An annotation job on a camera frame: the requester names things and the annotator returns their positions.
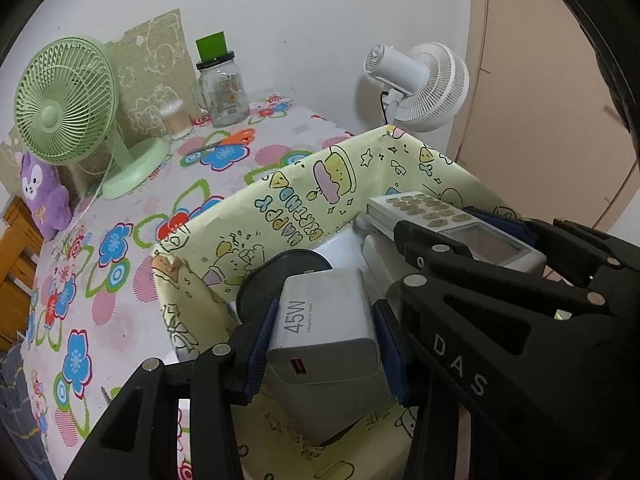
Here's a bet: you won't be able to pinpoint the white power adapter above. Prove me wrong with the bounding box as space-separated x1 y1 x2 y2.
265 266 396 446

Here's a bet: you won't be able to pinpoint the white standing fan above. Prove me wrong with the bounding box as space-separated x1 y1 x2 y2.
364 42 471 133

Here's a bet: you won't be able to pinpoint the black round disc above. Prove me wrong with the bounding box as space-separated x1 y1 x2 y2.
235 249 336 328

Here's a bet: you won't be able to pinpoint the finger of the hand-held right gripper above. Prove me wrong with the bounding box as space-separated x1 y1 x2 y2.
462 206 640 289
394 219 609 317

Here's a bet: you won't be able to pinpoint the green desk fan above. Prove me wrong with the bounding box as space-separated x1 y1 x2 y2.
14 36 173 200

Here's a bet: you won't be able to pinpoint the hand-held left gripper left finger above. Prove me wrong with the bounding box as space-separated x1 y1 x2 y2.
62 299 279 480

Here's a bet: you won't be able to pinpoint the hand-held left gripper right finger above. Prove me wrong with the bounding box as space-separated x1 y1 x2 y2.
372 299 462 480

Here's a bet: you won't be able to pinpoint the purple plush toy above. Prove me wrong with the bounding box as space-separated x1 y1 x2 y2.
20 152 75 241

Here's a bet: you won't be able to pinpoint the white remote control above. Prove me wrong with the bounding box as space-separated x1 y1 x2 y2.
365 191 548 273

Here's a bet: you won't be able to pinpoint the yellow printed storage box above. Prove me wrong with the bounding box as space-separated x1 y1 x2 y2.
150 125 521 480

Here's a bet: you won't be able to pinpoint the white fan cable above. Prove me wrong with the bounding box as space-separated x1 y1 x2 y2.
75 135 122 217

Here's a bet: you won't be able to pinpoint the glass jar black lid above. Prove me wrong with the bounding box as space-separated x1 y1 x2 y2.
191 31 249 128

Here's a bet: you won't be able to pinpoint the orange scissors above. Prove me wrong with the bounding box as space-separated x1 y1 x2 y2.
197 129 257 153

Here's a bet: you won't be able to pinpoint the beige wardrobe door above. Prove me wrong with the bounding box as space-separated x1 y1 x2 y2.
445 0 640 246

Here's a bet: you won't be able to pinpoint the wooden chair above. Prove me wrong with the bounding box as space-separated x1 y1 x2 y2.
0 197 43 353

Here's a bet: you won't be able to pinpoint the cotton swab container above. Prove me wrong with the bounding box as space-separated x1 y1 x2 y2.
160 100 195 142

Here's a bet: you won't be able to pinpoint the grey plaid cloth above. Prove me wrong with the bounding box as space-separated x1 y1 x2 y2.
0 347 56 480

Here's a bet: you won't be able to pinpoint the floral tablecloth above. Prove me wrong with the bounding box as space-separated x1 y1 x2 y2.
20 92 351 480

